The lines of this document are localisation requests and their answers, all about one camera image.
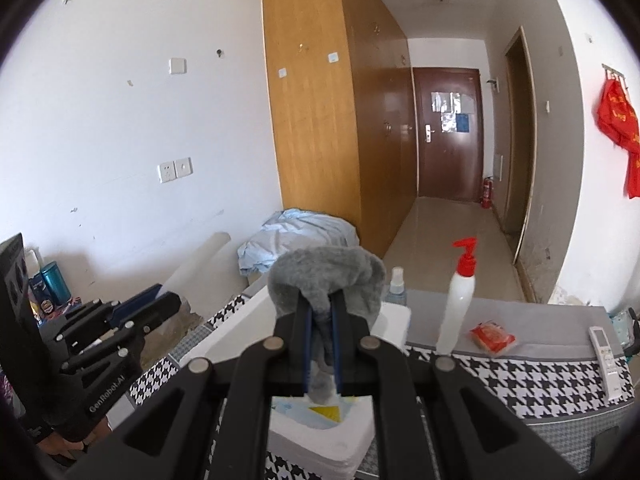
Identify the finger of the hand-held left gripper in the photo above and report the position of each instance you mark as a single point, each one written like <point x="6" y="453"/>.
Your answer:
<point x="155" y="310"/>
<point x="135" y="302"/>

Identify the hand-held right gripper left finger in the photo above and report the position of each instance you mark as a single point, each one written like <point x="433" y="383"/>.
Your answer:
<point x="306" y="340"/>

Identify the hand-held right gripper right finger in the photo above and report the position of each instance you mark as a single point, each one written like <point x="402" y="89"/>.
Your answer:
<point x="336" y="340"/>

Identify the white foam box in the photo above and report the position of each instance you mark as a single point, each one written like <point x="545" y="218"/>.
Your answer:
<point x="390" y="325"/>

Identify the grey fluffy sock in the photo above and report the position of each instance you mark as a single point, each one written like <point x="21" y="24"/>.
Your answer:
<point x="325" y="270"/>

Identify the yellow green packet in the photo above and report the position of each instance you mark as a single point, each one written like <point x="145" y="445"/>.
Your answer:
<point x="332" y="412"/>

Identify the person's left hand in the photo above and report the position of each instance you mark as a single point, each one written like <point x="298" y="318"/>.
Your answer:
<point x="55" y="447"/>

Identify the small clear spray bottle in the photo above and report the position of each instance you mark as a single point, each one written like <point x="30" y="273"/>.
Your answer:
<point x="396" y="287"/>

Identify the teal metal can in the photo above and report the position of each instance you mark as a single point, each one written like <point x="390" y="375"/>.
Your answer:
<point x="54" y="282"/>

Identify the white plastic bottle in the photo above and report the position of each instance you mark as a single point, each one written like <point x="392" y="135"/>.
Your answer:
<point x="32" y="262"/>

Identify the light blue bedsheet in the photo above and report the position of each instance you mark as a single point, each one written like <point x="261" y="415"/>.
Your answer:
<point x="295" y="242"/>

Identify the white pump bottle red cap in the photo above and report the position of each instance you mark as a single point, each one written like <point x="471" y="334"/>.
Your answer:
<point x="460" y="300"/>

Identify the red snack packet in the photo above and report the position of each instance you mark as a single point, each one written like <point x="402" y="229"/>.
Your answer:
<point x="492" y="338"/>

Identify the houndstooth tablecloth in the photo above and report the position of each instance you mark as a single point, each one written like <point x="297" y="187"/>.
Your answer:
<point x="525" y="385"/>

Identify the red fire extinguisher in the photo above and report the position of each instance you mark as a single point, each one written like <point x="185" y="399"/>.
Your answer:
<point x="486" y="194"/>

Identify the dark brown door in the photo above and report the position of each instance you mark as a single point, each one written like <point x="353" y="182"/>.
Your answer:
<point x="447" y="160"/>

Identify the wooden wardrobe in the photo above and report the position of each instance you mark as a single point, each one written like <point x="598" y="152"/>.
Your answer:
<point x="320" y="110"/>

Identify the blue paper notice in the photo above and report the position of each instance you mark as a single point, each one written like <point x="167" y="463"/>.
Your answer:
<point x="462" y="122"/>

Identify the brown side door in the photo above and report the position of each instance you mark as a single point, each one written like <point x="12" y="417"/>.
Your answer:
<point x="520" y="160"/>

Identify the white paper notice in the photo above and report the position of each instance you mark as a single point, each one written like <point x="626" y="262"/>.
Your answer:
<point x="450" y="101"/>

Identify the white remote control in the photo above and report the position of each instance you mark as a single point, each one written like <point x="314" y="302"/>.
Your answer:
<point x="604" y="360"/>

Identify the red cloth banners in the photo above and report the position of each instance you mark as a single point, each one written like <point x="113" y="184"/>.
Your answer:
<point x="617" y="120"/>

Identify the white wall plate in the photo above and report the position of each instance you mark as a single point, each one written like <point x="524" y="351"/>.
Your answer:
<point x="177" y="66"/>

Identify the metal wall hook rack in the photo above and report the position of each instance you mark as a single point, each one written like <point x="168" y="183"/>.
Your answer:
<point x="614" y="71"/>

